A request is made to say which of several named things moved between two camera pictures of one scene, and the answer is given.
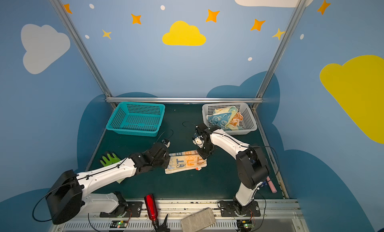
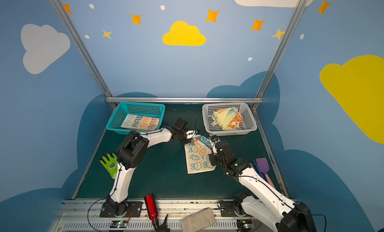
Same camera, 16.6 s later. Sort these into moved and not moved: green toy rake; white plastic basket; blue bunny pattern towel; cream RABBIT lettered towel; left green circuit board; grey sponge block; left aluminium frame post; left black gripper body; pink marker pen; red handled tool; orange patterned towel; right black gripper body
Moved: blue bunny pattern towel; cream RABBIT lettered towel; left black gripper body; right black gripper body
Not moved: orange patterned towel; white plastic basket; red handled tool; grey sponge block; pink marker pen; left aluminium frame post; green toy rake; left green circuit board
